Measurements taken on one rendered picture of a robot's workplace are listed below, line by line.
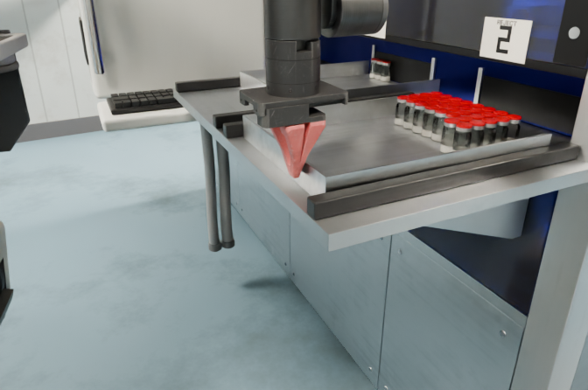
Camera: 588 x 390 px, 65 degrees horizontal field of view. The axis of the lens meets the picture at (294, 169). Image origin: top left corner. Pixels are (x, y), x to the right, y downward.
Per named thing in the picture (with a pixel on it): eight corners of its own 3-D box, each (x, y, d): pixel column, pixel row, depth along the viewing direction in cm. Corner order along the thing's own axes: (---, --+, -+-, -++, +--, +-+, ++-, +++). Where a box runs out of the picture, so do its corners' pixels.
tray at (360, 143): (420, 112, 84) (423, 93, 83) (546, 158, 62) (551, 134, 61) (243, 136, 71) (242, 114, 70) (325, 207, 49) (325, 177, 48)
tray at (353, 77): (367, 74, 117) (367, 60, 116) (437, 95, 96) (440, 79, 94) (240, 87, 104) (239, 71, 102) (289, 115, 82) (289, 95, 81)
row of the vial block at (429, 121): (402, 121, 78) (405, 94, 76) (484, 156, 63) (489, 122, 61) (391, 122, 77) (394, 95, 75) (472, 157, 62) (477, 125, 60)
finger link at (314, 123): (326, 184, 51) (328, 100, 48) (266, 196, 49) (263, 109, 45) (299, 162, 57) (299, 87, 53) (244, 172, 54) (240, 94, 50)
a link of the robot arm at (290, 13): (253, -25, 46) (278, -25, 41) (313, -26, 49) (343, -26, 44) (255, 46, 49) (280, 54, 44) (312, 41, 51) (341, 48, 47)
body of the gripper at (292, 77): (349, 109, 49) (352, 38, 46) (260, 122, 45) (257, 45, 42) (320, 95, 55) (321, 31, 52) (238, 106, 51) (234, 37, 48)
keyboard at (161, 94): (250, 87, 137) (250, 80, 136) (268, 98, 125) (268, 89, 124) (107, 101, 121) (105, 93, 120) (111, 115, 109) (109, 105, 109)
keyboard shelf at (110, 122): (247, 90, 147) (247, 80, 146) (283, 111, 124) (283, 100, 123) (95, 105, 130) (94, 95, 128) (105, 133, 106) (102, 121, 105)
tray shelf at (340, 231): (356, 78, 122) (356, 71, 121) (632, 170, 64) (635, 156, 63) (173, 97, 103) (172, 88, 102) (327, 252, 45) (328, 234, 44)
